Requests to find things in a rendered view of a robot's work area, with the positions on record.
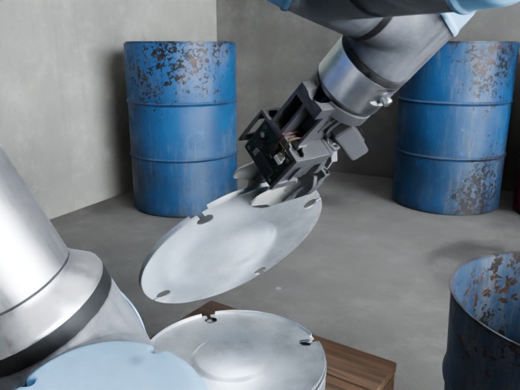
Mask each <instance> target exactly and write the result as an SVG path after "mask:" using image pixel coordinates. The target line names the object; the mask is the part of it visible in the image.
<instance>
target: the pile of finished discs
mask: <svg viewBox="0 0 520 390"><path fill-rule="evenodd" d="M210 316H211V320H207V322H205V320H206V319H207V316H202V315H201V314H199V315H196V316H191V317H188V318H186V319H184V320H181V321H178V322H176V323H174V324H172V325H170V326H168V327H167V328H165V329H164V330H162V331H160V332H159V333H157V335H155V336H154V337H153V338H152V339H151V342H152V345H153V346H154V348H155V349H156V352H157V354H158V353H160V352H162V351H169V352H171V353H173V354H175V355H176V356H178V357H179V358H181V359H183V360H184V361H185V362H186V363H187V364H189V365H190V366H191V367H192V368H193V369H194V370H195V371H196V372H197V374H198V375H199V376H200V377H201V378H202V380H203V381H204V383H205V385H206V386H207V389H208V390H325V383H326V379H325V377H326V373H327V361H326V357H325V353H324V350H323V347H322V345H321V343H320V342H319V341H318V343H317V341H314V342H312V341H313V340H314V338H313V337H312V333H311V332H309V331H308V330H307V329H306V328H305V327H303V326H301V325H299V324H298V323H296V322H294V321H292V320H289V319H286V318H285V317H282V316H277V315H275V314H271V313H264V312H259V311H252V310H222V311H215V314H212V315H210ZM311 342H312V343H311Z"/></svg>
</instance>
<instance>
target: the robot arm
mask: <svg viewBox="0 0 520 390"><path fill-rule="evenodd" d="M266 1H268V2H271V3H272V4H274V5H277V6H278V7H280V10H281V11H284V12H286V11H289V12H292V13H294V14H296V15H299V16H301V17H303V18H305V19H308V20H310V21H312V22H315V23H317V24H319V25H322V26H324V27H326V28H328V29H331V30H333V31H335V32H337V33H340V34H342V37H341V38H340V39H339V40H338V41H337V42H336V44H335V45H334V46H333V48H332V49H331V50H330V51H329V53H328V54H327V55H326V56H325V57H324V58H323V59H322V61H321V62H320V64H319V68H318V70H317V71H316V72H315V73H314V75H313V76H312V77H311V78H310V81H303V82H302V83H301V84H300V85H299V86H298V87H297V88H296V90H295V91H294V92H293V93H292V95H291V96H290V97H289V99H288V100H287V101H286V103H285V104H284V105H283V106H281V107H274V108H262V109H261V111H260V112H259V113H258V114H257V115H256V117H255V118H254V119H253V121H252V122H251V124H250V125H249V126H248V127H247V128H246V129H245V131H244V132H243V134H242V135H241V136H240V138H239V139H238V140H239V141H244V140H249V141H248V142H247V143H246V145H245V148H246V150H247V151H248V154H249V155H250V157H251V158H252V160H253V161H252V162H250V163H248V164H246V165H244V166H241V167H239V168H238V169H237V170H236V171H235V172H234V174H233V177H234V178H235V179H240V180H248V186H253V185H255V184H259V183H265V182H267V184H268V185H269V186H270V187H269V188H268V190H267V191H265V192H264V193H262V194H260V195H258V196H257V197H256V198H254V199H253V200H252V201H251V202H250V205H251V206H252V207H257V208H265V207H271V206H273V205H276V204H280V203H283V202H286V201H289V200H294V199H296V198H299V197H304V196H306V195H309V194H311V193H313V192H314V191H315V190H317V189H318V188H319V187H320V185H321V184H322V182H323V181H324V179H325V178H326V177H328V176H329V175H330V173H329V171H328V170H327V169H328V168H329V167H330V165H331V164H332V163H333V162H336V161H337V150H338V149H339V150H340V151H341V152H344V153H347V155H348V156H349V157H350V158H351V160H356V159H358V158H359V157H361V156H362V155H364V154H365V153H367V152H368V147H367V146H366V145H365V143H364V133H363V131H362V129H361V128H360V127H359V125H361V124H363V123H364V122H365V121H366V120H367V119H368V118H369V117H370V116H371V115H373V114H374V113H375V112H376V111H377V110H378V109H379V108H380V107H381V106H382V105H383V106H385V107H388V106H389V105H390V104H392V99H391V96H392V95H393V94H394V93H395V92H396V91H397V90H398V89H399V88H400V87H402V86H403V85H404V84H405V83H406V82H407V81H408V80H409V79H410V78H411V77H412V76H413V75H414V74H415V73H416V72H417V71H418V70H419V69H420V68H421V67H422V66H423V65H424V64H425V63H426V62H427V61H428V60H429V59H430V58H431V57H432V56H433V55H434V54H435V53H437V52H438V51H439V50H440V49H441V48H442V47H443V46H444V45H445V44H446V43H447V42H448V41H449V40H450V39H451V38H452V37H453V36H454V37H455V36H456V35H457V34H458V32H459V31H460V29H461V28H462V27H463V26H464V25H465V24H466V23H467V22H468V21H469V19H470V18H471V17H472V16H473V15H474V13H475V12H476V11H477V10H482V9H494V8H500V7H505V6H509V5H514V4H515V3H517V2H520V0H266ZM262 118H265V120H264V121H263V122H262V123H261V125H260V126H259V127H258V129H257V130H256V131H253V132H250V130H251V129H252V127H253V126H254V125H255V123H256V122H257V121H258V120H259V119H262ZM248 186H247V187H248ZM0 390H208V389H207V386H206V385H205V383H204V381H203V380H202V378H201V377H200V376H199V375H198V374H197V372H196V371H195V370H194V369H193V368H192V367H191V366H190V365H189V364H187V363H186V362H185V361H184V360H183V359H181V358H180V357H178V356H176V355H175V354H173V353H171V352H169V351H162V352H160V353H158V354H157V352H156V349H155V348H154V346H153V345H152V342H151V340H150V339H149V337H148V335H147V333H146V332H145V327H144V325H143V322H142V319H141V317H140V316H139V313H138V312H137V310H136V308H135V307H134V306H133V304H132V303H131V301H130V300H129V299H128V298H127V297H126V296H125V295H124V294H123V293H122V292H121V291H120V290H119V288H118V287H117V285H116V284H115V282H114V280H113V278H112V277H111V276H110V274H109V273H108V271H107V269H106V268H105V267H104V265H103V263H102V261H101V260H100V259H99V257H97V256H96V254H94V253H92V252H90V251H81V250H76V249H70V248H68V247H67V246H66V245H65V244H64V242H63V240H62V238H61V237H60V236H59V234H58V233H57V231H56V229H55V228H54V226H53V225H52V223H51V222H50V220H49V218H48V217H47V216H46V214H45V213H44V211H43V209H42V208H41V206H40V205H39V203H38V202H37V200H36V198H35V197H34V196H33V194H32V192H31V191H30V189H29V188H28V187H27V185H26V183H25V182H24V180H23V179H22V177H21V176H20V174H19V172H18V171H17V169H16V168H15V167H14V165H13V164H12V162H11V160H10V158H9V157H8V156H7V154H6V153H5V151H4V149H3V148H2V147H1V145H0Z"/></svg>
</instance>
